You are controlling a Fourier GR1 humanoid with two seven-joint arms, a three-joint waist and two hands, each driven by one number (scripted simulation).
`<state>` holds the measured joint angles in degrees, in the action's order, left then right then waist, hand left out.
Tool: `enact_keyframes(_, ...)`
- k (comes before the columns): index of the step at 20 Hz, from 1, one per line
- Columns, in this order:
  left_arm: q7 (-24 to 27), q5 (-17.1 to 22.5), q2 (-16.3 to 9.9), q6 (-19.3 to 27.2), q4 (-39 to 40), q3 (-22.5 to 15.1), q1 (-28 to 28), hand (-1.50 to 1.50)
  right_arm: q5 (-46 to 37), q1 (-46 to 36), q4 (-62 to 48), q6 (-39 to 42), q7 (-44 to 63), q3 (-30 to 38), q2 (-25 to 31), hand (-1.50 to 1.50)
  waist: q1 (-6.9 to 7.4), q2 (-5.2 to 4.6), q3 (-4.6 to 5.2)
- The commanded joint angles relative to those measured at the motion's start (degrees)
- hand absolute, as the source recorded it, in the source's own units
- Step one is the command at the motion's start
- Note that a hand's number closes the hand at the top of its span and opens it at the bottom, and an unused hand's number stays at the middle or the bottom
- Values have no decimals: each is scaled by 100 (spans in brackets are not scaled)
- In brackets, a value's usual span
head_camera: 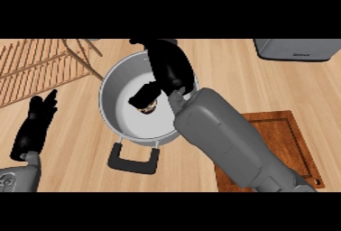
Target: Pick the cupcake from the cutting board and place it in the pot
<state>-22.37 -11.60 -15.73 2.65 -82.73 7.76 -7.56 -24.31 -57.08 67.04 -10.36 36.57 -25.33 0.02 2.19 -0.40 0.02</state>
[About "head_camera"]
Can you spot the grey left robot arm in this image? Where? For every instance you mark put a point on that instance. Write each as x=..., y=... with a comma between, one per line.
x=21, y=177

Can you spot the brown wooden cutting board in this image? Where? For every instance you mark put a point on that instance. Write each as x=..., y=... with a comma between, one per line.
x=283, y=141

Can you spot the chocolate cupcake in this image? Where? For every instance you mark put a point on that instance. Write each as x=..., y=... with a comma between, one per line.
x=148, y=107

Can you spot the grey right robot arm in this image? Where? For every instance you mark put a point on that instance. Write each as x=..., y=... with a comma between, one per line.
x=226, y=138

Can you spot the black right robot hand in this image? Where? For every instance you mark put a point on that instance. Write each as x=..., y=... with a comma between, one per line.
x=170, y=67

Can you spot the grey appliance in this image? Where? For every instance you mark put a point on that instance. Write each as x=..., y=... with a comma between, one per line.
x=297, y=49

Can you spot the wooden slatted dish rack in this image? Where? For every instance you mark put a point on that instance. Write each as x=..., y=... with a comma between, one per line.
x=41, y=67

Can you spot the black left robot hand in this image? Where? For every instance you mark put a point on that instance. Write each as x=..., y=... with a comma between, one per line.
x=32, y=129

